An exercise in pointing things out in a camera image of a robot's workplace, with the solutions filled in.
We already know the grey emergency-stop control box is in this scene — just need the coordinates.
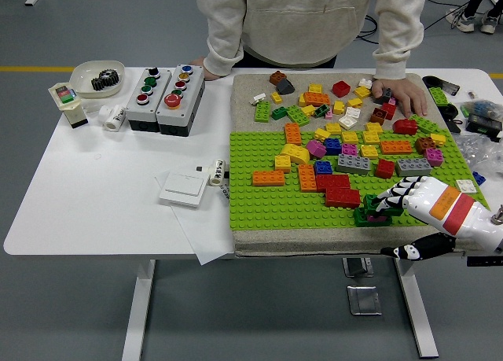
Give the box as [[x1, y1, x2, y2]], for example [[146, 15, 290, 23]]
[[156, 64, 206, 137]]

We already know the person's left hand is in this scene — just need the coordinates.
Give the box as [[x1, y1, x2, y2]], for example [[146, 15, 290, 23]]
[[371, 77, 428, 118]]

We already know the yellow arch brick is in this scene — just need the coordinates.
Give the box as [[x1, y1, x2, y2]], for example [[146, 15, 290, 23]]
[[279, 142, 311, 165]]

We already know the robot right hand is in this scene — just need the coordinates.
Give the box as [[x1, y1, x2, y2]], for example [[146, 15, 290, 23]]
[[373, 175, 503, 262]]

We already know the lime green long brick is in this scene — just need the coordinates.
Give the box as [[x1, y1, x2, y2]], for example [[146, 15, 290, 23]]
[[428, 86, 450, 108], [254, 100, 272, 123], [285, 105, 311, 126], [409, 113, 447, 134]]

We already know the dark green long brick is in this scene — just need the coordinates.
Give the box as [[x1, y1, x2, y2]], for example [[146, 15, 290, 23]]
[[352, 206, 394, 228], [362, 193, 406, 217]]

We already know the black table control panel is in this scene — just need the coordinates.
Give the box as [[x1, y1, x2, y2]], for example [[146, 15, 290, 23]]
[[466, 255, 503, 268]]

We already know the person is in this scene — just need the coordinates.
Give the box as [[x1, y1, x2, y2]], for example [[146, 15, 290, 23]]
[[191, 0, 429, 118], [446, 0, 503, 35]]

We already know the white pipe tee fitting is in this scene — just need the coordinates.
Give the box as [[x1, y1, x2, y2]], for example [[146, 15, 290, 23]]
[[97, 103, 127, 133]]

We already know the red rounded brick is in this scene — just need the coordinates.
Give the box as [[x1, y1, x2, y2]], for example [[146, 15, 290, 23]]
[[391, 117, 418, 135]]

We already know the black module with green terminal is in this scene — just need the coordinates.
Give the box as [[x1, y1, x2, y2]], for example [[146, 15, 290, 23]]
[[466, 113, 503, 140]]

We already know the grey four-button control box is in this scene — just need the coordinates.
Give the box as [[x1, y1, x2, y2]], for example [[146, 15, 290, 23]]
[[124, 66, 173, 133]]

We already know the black floor cable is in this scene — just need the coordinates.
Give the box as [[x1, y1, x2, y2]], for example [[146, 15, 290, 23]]
[[355, 0, 461, 44]]

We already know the white red-green pushbutton switch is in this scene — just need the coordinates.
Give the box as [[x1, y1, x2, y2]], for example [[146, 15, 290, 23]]
[[47, 81, 90, 130]]

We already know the brown upturned brick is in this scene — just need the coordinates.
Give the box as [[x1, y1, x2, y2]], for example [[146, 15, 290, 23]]
[[369, 107, 390, 125]]

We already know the metal floor socket box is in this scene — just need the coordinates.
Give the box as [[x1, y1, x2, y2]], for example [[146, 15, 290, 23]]
[[346, 285, 383, 317]]

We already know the person's right hand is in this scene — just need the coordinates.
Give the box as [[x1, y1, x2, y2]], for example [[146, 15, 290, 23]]
[[191, 56, 220, 82]]

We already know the white wall switch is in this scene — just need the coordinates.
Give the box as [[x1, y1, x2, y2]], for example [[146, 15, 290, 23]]
[[158, 172, 207, 208]]

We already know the green studded baseplate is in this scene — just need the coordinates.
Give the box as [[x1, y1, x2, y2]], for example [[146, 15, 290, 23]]
[[228, 128, 492, 232]]

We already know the white bowl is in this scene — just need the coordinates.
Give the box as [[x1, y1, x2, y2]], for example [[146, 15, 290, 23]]
[[69, 60, 126, 100]]

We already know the magenta rounded brick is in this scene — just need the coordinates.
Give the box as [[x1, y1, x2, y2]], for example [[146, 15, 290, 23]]
[[305, 138, 328, 159]]

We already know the black metal gear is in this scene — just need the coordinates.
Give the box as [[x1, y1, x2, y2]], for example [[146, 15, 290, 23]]
[[90, 68, 121, 91]]

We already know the white labelled pipe fitting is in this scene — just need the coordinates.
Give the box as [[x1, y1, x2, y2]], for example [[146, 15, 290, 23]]
[[207, 158, 229, 188]]

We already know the clear crumpled plastic bag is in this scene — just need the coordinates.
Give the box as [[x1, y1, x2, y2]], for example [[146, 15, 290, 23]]
[[455, 134, 503, 177]]

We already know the clear bag of small parts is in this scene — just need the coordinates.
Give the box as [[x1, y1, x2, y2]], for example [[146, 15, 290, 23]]
[[459, 99, 503, 119]]

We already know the grey long brick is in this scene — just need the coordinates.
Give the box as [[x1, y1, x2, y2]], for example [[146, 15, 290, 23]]
[[336, 153, 372, 176], [395, 157, 433, 178]]

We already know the white table leg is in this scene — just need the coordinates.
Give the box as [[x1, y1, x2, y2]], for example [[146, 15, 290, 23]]
[[394, 258, 440, 359], [120, 258, 157, 361]]

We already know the grey metal table bracket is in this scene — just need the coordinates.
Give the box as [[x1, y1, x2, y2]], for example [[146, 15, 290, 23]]
[[341, 257, 373, 278]]

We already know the magenta square brick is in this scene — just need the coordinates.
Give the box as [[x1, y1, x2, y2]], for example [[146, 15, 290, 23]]
[[423, 147, 444, 167]]

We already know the orange long brick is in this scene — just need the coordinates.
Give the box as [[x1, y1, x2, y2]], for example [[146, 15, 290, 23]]
[[283, 122, 303, 146], [297, 163, 318, 193], [379, 139, 413, 156], [251, 170, 286, 188], [303, 91, 332, 107]]

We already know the red long brick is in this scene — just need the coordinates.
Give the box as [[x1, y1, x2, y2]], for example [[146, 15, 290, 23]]
[[314, 174, 351, 193], [324, 186, 362, 208]]

